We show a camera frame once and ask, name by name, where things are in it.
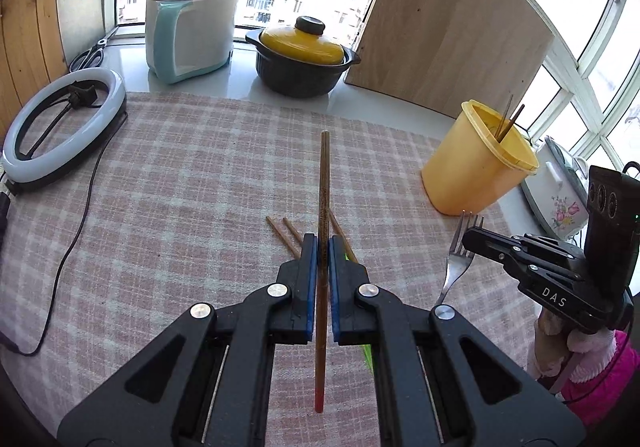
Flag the white floral slow cooker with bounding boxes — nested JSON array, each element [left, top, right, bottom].
[[521, 136, 591, 242]]

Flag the white cutting board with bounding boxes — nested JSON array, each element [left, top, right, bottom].
[[55, 0, 107, 68]]

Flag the checkered tablecloth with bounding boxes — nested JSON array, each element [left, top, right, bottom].
[[0, 92, 541, 447]]

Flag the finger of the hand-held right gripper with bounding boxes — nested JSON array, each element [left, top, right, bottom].
[[502, 257, 587, 284], [461, 227, 587, 265]]

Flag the yellow clay pot lid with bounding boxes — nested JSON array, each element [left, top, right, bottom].
[[261, 16, 347, 65]]

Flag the person's right hand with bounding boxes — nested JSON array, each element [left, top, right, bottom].
[[532, 310, 571, 380]]

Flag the metal fork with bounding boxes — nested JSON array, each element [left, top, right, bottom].
[[434, 210, 485, 308]]

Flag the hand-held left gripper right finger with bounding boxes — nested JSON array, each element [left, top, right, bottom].
[[327, 236, 587, 447]]

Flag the white window frame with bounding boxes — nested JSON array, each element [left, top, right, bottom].
[[102, 0, 640, 188]]

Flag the black ring light cable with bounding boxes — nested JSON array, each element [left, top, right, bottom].
[[0, 114, 126, 357]]

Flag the white ring light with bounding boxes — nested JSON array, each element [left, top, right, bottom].
[[1, 68, 128, 192]]

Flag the person's right forearm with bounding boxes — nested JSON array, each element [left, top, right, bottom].
[[557, 327, 640, 428]]

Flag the black scissors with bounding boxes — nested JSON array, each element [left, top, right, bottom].
[[69, 26, 121, 72]]

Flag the black clay pot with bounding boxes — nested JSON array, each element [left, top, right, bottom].
[[245, 29, 362, 99]]

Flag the white pot with teal handle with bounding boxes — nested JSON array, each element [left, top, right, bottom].
[[145, 0, 241, 85]]

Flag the black tripod stand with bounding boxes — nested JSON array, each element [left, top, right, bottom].
[[0, 179, 12, 248]]

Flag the wooden plank board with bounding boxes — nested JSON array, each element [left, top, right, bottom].
[[0, 0, 73, 128]]

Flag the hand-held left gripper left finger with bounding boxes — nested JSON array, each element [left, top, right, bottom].
[[57, 233, 319, 447]]

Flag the light wooden board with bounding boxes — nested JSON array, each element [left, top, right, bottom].
[[344, 0, 557, 120]]

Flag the pile of wooden chopsticks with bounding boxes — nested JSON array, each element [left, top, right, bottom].
[[265, 208, 359, 264]]

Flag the yellow plastic container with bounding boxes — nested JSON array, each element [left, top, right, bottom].
[[421, 100, 541, 216]]

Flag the glass slow cooker lid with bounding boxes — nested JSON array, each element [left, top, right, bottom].
[[542, 136, 591, 182]]

